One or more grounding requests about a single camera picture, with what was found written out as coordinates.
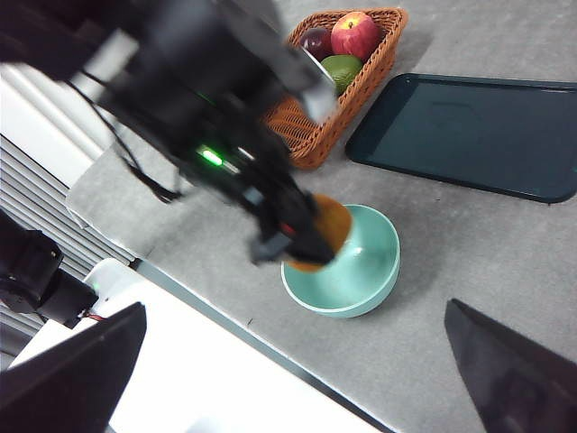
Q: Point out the dark purple round fruit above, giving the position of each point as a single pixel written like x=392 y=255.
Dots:
x=315 y=43

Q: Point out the red apple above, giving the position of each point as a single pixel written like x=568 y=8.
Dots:
x=356 y=36

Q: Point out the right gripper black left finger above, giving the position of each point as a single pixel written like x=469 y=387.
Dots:
x=67 y=388

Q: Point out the white robot platform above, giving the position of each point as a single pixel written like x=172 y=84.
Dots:
x=203 y=370

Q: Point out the dark rectangular tray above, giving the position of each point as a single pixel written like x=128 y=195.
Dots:
x=473 y=135

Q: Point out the green avocado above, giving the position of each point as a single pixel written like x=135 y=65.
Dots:
x=345 y=72

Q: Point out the brown wicker basket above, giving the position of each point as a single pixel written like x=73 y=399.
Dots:
x=311 y=140

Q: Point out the ribbed grey aluminium frame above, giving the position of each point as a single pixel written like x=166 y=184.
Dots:
x=40 y=198

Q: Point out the left wrist grey camera box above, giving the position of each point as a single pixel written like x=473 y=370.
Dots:
x=320 y=101

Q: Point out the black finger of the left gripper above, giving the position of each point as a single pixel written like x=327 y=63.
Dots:
x=315 y=243

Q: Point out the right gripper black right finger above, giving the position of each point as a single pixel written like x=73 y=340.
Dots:
x=523 y=379

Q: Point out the orange-brown round fruit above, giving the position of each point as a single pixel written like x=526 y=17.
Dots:
x=336 y=221

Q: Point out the teal ribbed bowl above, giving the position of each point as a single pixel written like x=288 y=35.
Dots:
x=365 y=279

